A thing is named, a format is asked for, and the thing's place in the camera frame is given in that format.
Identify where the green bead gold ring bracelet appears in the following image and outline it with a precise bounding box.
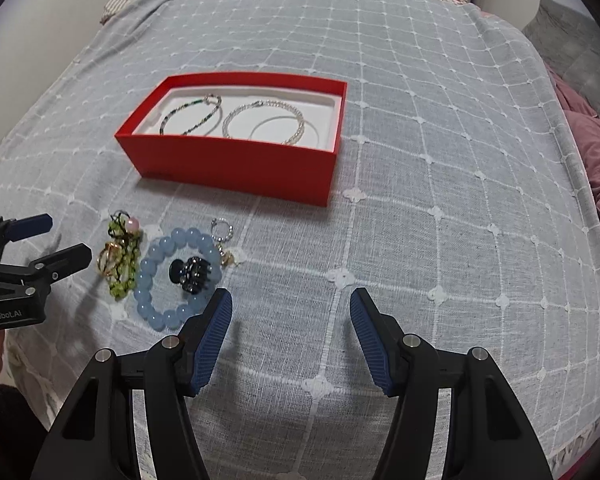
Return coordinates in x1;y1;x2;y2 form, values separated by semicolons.
97;210;145;302

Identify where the light blue bead bracelet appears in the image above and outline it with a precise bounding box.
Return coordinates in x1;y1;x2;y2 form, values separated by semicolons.
133;226;222;332

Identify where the black hair claw clip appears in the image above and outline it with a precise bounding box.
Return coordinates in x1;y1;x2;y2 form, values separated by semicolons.
169;257;211;295

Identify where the silver beaded ring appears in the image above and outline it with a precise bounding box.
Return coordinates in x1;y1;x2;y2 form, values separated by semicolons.
210;218;235;245

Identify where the small gold charm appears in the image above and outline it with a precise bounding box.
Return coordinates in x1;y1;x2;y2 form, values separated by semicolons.
218;245;244;268

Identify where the red jewelry box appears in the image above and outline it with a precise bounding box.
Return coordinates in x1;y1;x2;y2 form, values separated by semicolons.
114;72;348;207

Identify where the thin white bangle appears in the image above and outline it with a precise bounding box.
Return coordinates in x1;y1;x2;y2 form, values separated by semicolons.
248;115;322;148

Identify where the grey pillow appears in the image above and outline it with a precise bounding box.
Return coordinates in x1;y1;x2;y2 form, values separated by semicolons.
522;0;600;115

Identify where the green beaded thin bracelet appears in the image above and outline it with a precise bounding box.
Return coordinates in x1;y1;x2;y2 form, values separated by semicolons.
159;93;223;137

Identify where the silver beaded bracelet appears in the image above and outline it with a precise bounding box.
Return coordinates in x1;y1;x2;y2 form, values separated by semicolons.
221;100;308;146

